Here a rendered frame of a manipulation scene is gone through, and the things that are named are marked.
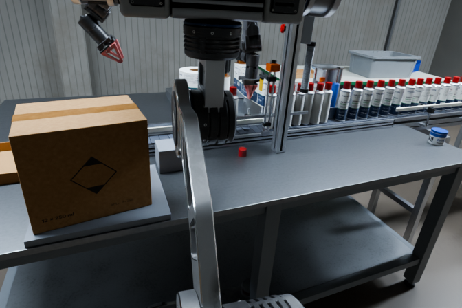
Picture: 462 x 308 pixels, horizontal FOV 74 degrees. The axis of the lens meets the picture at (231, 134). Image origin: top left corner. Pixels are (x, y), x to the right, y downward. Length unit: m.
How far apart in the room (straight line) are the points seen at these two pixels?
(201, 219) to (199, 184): 0.06
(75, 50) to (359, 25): 3.72
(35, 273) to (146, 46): 2.91
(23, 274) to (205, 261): 1.37
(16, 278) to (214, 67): 1.40
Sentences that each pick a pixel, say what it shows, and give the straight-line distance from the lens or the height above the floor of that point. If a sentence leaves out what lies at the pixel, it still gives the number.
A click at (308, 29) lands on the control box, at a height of 1.34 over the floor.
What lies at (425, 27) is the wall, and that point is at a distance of 5.71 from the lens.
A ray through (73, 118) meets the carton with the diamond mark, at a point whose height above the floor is 1.12.
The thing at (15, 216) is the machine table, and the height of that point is 0.83.
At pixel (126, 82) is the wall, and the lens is 4.13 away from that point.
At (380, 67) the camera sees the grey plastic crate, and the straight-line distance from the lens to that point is 3.39.
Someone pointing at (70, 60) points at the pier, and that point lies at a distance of 3.88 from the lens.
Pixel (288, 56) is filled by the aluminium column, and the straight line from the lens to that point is 1.20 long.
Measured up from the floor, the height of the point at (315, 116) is 0.92.
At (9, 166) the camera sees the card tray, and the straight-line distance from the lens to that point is 1.34.
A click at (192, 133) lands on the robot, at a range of 0.57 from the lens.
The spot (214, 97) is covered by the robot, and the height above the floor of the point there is 1.20.
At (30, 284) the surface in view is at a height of 0.22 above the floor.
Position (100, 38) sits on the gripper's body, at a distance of 1.33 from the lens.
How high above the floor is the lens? 1.41
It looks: 23 degrees down
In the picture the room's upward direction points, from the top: 4 degrees clockwise
